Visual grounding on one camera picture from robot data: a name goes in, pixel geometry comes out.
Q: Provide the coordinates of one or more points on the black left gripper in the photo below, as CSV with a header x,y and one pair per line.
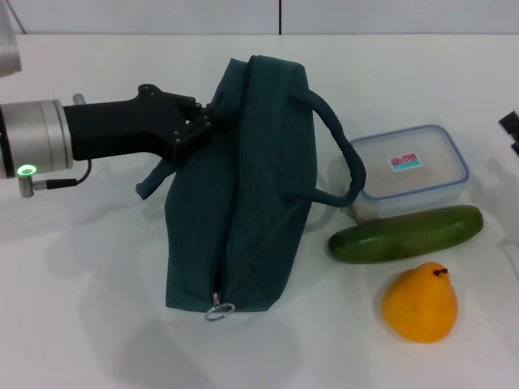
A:
x,y
121,127

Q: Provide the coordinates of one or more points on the green cucumber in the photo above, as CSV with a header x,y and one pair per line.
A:
x,y
405,235

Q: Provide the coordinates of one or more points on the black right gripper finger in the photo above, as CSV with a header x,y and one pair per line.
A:
x,y
516,148
511,121

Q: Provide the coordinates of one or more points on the clear food container blue rim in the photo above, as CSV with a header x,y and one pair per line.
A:
x,y
405,186

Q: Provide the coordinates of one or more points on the dark teal fabric bag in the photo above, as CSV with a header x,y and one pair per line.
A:
x,y
267,182

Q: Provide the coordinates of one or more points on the orange pear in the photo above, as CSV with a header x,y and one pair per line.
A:
x,y
419,308

